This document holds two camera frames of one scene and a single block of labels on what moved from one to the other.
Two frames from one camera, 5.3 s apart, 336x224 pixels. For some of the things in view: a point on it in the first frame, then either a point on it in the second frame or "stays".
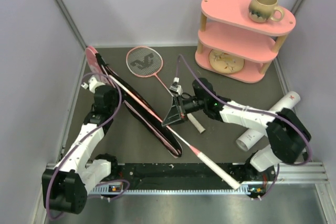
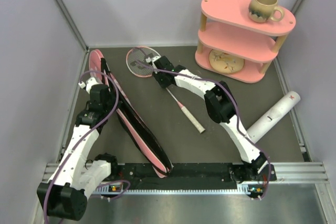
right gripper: [176, 113] → [156, 74]
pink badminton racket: [147, 62] stays
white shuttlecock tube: [249, 137] stays
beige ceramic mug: [262, 7] stays
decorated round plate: [225, 63] stays
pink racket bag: [148, 114] → [133, 122]
